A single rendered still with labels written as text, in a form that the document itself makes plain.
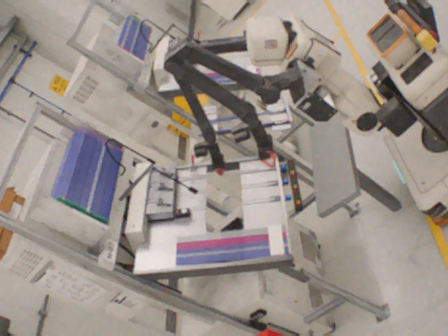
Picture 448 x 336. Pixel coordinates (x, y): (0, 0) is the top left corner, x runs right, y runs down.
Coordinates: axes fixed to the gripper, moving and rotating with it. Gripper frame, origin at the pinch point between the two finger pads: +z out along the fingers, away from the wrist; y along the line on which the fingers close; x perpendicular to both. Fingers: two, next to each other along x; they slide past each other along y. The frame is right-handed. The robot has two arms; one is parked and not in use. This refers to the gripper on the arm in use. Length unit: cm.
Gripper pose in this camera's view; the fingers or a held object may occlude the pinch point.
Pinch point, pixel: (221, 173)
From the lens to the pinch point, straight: 249.1
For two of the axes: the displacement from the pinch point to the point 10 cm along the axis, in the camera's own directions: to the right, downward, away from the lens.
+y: 0.2, 6.6, -7.5
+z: 2.1, 7.3, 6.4
